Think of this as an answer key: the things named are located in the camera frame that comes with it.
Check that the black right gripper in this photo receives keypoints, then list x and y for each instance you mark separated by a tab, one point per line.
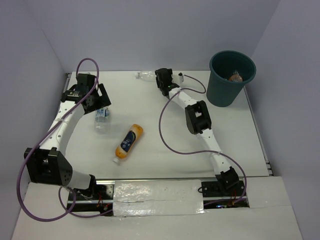
170	74

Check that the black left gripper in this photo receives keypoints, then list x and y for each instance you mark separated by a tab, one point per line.
103	101

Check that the clear bottle blue label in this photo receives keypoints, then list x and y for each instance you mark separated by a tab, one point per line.
102	120

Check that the orange bottle blue label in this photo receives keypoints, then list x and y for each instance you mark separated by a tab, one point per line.
123	149

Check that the orange label tea bottle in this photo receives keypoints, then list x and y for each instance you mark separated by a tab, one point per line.
235	77

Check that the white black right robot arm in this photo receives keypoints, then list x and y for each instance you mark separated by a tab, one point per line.
199	124

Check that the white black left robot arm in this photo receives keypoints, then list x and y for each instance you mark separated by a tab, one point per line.
48	164

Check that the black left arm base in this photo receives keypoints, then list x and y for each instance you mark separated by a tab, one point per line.
100	201

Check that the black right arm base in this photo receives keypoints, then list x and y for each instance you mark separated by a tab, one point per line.
211	189

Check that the dark green ribbed bin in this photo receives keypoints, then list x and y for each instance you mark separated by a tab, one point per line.
230	71

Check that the white foil covered panel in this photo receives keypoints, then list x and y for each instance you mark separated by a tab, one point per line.
157	198

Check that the aluminium table edge rail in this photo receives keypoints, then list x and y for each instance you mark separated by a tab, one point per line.
267	162

